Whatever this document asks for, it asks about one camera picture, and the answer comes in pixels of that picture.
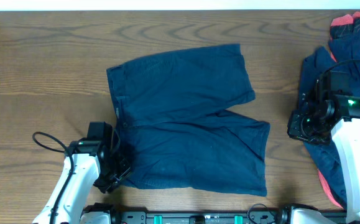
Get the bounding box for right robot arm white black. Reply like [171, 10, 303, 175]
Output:
[288, 95, 360, 222]

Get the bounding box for navy blue shorts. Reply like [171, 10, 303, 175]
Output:
[106, 44, 270, 196]

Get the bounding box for pile of navy clothes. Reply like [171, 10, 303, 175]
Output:
[298, 24, 360, 208]

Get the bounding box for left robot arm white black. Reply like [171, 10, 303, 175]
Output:
[33, 140, 131, 223]

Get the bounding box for black mounting rail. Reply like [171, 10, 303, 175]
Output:
[80, 203, 348, 224]

